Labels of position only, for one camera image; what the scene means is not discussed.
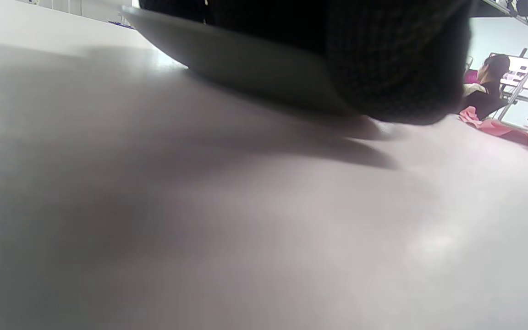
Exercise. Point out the person's left hand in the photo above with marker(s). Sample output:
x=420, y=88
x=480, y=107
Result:
x=383, y=55

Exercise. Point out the grey round plate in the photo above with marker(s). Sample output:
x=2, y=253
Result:
x=245, y=68

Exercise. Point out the computer monitor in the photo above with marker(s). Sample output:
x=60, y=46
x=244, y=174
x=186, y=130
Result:
x=527, y=73

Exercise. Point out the blue test tube rack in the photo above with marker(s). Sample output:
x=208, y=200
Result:
x=121, y=24

